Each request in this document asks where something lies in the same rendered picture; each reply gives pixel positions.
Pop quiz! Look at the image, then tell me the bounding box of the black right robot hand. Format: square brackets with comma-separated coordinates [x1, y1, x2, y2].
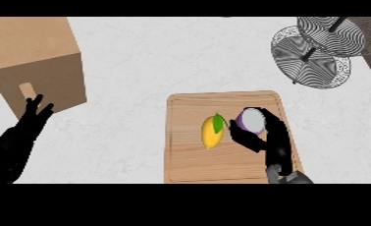
[228, 106, 294, 177]

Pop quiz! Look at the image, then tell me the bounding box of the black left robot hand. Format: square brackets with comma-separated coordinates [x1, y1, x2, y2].
[0, 93, 54, 185]

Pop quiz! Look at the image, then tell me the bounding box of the purple can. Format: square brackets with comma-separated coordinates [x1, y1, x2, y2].
[232, 107, 266, 137]

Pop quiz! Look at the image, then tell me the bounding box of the wooden cutting board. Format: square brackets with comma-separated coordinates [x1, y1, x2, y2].
[162, 89, 306, 184]

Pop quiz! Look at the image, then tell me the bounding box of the yellow lemon with green leaf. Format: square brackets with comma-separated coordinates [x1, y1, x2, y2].
[200, 112, 231, 150]

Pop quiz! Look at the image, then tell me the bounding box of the wooden cabinet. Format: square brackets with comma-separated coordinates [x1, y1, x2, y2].
[0, 17, 88, 120]

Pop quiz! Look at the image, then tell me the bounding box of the tiered wire basket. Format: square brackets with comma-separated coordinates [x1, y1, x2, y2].
[269, 17, 368, 90]

